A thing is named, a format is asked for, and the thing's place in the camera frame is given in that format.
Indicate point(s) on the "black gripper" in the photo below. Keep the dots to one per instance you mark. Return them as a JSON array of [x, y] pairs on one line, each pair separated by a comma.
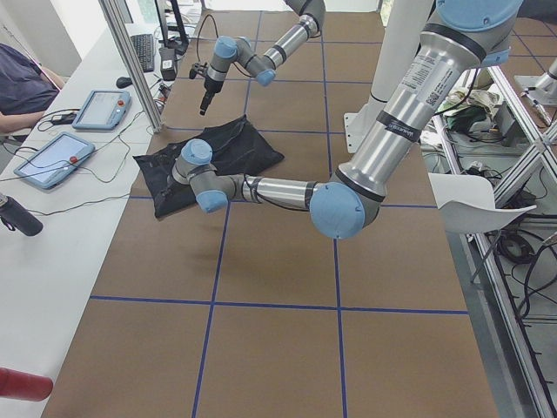
[[167, 192], [211, 87]]

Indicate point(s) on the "black graphic t-shirt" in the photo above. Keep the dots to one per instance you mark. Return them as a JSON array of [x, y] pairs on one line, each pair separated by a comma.
[[237, 147]]

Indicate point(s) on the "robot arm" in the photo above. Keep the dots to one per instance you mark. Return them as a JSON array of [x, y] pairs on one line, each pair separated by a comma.
[[238, 50], [427, 47]]

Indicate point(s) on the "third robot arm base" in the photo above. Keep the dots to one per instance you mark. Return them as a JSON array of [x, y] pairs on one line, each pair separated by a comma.
[[543, 88]]

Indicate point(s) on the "black label box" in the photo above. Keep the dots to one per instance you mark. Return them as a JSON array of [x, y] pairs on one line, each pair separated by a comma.
[[168, 64]]

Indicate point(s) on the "black monitor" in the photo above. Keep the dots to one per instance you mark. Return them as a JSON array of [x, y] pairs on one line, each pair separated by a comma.
[[172, 26]]

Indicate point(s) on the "black keyboard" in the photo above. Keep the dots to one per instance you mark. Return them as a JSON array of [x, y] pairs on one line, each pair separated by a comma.
[[143, 45]]

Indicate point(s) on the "black computer mouse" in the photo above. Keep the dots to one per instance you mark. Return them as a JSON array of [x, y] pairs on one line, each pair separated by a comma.
[[123, 82]]

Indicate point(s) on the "far teach pendant tablet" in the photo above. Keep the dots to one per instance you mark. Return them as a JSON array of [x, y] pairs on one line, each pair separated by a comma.
[[102, 110]]

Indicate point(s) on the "teach pendant tablet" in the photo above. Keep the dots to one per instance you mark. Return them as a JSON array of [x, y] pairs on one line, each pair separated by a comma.
[[54, 162], [102, 110]]

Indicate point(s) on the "near teach pendant tablet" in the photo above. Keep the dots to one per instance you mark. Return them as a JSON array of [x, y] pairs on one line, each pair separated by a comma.
[[54, 162]]

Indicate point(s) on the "black water bottle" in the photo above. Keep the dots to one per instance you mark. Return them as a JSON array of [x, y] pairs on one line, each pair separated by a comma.
[[15, 217]]

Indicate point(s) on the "person in blue shirt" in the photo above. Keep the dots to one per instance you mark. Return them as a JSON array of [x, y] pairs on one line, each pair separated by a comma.
[[27, 90]]

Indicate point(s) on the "red bottle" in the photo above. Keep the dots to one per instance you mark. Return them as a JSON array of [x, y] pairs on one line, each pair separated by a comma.
[[23, 386]]

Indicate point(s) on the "white plastic chair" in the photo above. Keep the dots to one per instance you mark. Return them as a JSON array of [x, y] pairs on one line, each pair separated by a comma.
[[467, 204]]

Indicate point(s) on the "aluminium frame post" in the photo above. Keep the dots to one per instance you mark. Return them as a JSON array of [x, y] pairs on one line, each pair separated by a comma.
[[115, 20]]

